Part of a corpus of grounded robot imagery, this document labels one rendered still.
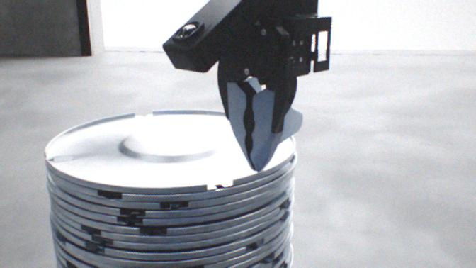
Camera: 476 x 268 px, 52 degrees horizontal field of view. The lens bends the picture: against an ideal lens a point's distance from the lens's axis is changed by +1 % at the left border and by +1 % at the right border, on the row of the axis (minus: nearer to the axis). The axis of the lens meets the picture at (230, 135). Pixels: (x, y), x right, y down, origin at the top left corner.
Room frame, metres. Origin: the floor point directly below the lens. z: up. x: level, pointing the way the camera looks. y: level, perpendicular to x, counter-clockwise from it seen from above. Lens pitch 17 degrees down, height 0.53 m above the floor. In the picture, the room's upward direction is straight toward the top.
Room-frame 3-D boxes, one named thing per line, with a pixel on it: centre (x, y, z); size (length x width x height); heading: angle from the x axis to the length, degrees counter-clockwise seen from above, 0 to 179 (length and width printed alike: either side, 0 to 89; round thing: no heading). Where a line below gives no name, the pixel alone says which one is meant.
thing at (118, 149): (0.56, 0.07, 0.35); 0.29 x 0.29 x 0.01
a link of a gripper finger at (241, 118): (0.48, -0.03, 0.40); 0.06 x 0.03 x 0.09; 134
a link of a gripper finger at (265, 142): (0.46, -0.05, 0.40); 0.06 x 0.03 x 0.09; 134
